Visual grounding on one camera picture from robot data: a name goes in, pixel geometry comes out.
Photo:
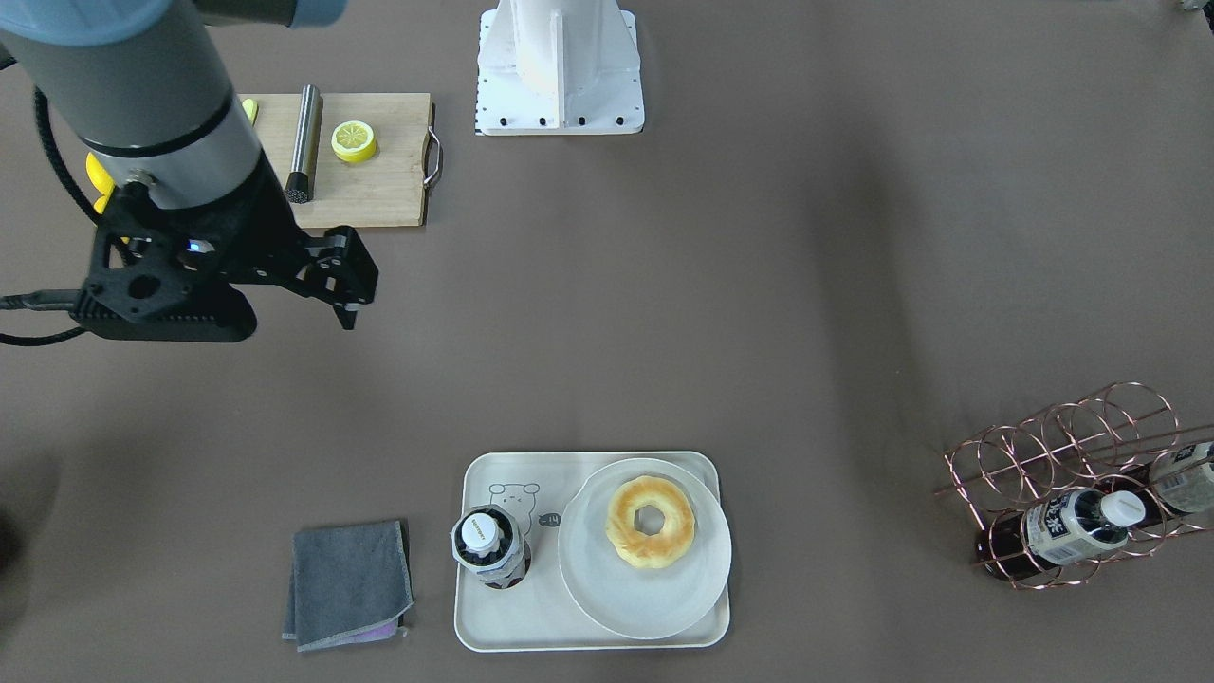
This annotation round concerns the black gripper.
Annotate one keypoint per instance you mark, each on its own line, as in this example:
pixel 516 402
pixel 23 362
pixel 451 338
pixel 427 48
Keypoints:
pixel 254 230

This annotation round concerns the tea bottle white cap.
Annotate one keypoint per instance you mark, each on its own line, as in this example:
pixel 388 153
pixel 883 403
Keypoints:
pixel 491 545

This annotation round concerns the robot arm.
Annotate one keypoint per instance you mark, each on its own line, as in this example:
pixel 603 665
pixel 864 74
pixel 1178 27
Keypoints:
pixel 139 118

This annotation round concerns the white serving tray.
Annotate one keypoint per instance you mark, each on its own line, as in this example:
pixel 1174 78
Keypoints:
pixel 539 613

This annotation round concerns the steel muddler with black tip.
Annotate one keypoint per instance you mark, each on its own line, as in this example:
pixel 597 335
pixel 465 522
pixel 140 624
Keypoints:
pixel 300 181

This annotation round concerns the half lemon slice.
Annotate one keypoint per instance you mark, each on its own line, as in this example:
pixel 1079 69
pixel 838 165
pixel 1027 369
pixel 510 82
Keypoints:
pixel 354 141

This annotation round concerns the yellow plastic knife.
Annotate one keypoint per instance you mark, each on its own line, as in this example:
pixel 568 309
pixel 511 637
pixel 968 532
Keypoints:
pixel 251 107

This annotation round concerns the grey folded cloth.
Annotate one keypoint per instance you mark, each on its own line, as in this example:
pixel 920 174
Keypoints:
pixel 347 585

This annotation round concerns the yellow lemon upper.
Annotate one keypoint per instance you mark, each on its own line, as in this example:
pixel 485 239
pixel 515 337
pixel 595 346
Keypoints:
pixel 98 176

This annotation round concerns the glazed donut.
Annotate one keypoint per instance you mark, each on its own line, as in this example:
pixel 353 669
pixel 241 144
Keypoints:
pixel 650 523

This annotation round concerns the white round plate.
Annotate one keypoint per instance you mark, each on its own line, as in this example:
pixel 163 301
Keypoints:
pixel 643 604

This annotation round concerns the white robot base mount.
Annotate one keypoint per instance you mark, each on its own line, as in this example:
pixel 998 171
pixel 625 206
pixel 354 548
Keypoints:
pixel 558 68

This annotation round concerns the copper wire bottle rack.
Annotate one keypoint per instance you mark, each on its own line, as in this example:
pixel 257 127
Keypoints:
pixel 1070 445

